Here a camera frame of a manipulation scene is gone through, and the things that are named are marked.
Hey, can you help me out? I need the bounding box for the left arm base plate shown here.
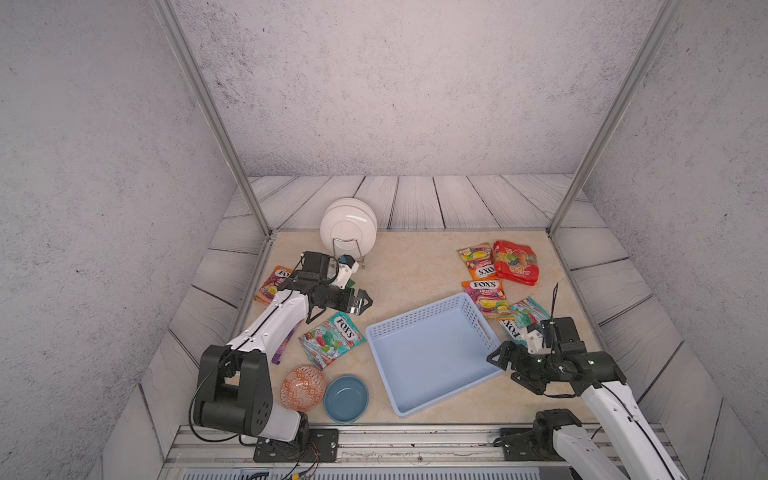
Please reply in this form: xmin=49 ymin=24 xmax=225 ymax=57
xmin=253 ymin=428 xmax=339 ymax=463

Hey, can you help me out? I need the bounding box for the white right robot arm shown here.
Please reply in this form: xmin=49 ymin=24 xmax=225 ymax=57
xmin=487 ymin=340 xmax=685 ymax=479

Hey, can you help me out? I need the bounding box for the orange patterned bowl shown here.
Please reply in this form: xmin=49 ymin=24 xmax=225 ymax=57
xmin=279 ymin=365 xmax=326 ymax=413

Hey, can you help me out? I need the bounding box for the teal Fox's mint bag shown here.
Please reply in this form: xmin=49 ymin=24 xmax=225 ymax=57
xmin=299 ymin=313 xmax=366 ymax=370
xmin=497 ymin=297 xmax=551 ymax=346

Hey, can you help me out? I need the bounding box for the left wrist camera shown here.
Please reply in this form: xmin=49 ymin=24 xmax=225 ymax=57
xmin=299 ymin=251 xmax=359 ymax=288

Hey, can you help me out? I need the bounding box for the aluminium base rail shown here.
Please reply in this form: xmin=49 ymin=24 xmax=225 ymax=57
xmin=159 ymin=424 xmax=579 ymax=479

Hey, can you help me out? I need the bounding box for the right aluminium corner post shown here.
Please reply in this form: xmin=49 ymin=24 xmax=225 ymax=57
xmin=546 ymin=0 xmax=682 ymax=239

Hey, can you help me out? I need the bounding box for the red Lot 100 candy bag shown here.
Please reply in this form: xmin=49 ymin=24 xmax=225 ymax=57
xmin=492 ymin=240 xmax=540 ymax=286

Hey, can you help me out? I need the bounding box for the orange fox's fruits bag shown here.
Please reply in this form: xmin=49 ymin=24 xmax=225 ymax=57
xmin=462 ymin=280 xmax=511 ymax=318
xmin=458 ymin=243 xmax=498 ymax=281

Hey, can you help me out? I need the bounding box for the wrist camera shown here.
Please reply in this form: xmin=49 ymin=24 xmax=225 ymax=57
xmin=524 ymin=317 xmax=584 ymax=354
xmin=299 ymin=251 xmax=359 ymax=288

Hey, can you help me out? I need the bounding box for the left aluminium corner post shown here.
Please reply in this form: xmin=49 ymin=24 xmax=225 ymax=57
xmin=152 ymin=0 xmax=272 ymax=237

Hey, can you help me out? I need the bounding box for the white plate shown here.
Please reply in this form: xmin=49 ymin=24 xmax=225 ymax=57
xmin=320 ymin=198 xmax=378 ymax=256

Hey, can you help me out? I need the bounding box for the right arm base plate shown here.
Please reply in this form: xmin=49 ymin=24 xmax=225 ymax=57
xmin=492 ymin=427 xmax=562 ymax=462

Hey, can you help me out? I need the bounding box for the purple Fox's candy bag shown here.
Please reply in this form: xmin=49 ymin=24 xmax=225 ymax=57
xmin=271 ymin=321 xmax=302 ymax=365

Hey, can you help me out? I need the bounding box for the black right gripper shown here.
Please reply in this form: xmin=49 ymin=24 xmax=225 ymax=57
xmin=485 ymin=339 xmax=560 ymax=393

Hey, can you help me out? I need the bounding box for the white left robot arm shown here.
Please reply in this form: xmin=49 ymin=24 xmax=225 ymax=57
xmin=188 ymin=271 xmax=373 ymax=447

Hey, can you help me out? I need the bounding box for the aluminium corner post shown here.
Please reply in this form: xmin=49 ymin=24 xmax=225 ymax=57
xmin=152 ymin=0 xmax=272 ymax=237
xmin=546 ymin=0 xmax=682 ymax=239

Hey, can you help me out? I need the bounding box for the light blue plastic basket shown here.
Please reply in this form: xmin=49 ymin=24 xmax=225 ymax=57
xmin=365 ymin=293 xmax=501 ymax=418

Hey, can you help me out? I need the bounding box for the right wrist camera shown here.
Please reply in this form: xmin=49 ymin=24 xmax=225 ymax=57
xmin=524 ymin=317 xmax=584 ymax=354

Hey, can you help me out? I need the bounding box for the blue ceramic bowl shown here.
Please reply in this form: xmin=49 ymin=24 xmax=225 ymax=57
xmin=323 ymin=375 xmax=369 ymax=424

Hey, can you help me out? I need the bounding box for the wire plate stand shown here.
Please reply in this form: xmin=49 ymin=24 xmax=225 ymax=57
xmin=332 ymin=237 xmax=365 ymax=267

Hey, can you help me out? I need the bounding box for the orange Fox's bag left wall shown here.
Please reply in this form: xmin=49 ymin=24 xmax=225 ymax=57
xmin=252 ymin=265 xmax=293 ymax=305

